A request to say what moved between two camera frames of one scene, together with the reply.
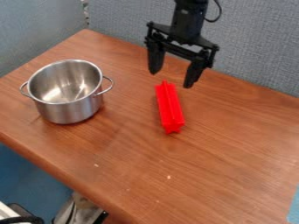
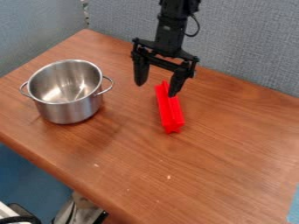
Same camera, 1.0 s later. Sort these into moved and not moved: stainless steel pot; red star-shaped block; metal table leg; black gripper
Moved: black gripper
Not moved: stainless steel pot; metal table leg; red star-shaped block
